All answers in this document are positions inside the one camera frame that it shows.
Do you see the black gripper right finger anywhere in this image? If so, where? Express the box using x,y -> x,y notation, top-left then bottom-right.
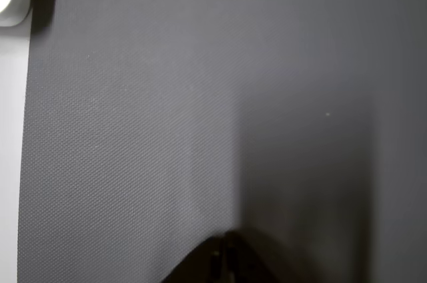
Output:
225,230 -> 288,283

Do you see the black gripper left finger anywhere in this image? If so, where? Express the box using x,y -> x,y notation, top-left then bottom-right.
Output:
159,232 -> 227,283

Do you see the grey textured mat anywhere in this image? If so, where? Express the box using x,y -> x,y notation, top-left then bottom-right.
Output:
16,0 -> 427,283

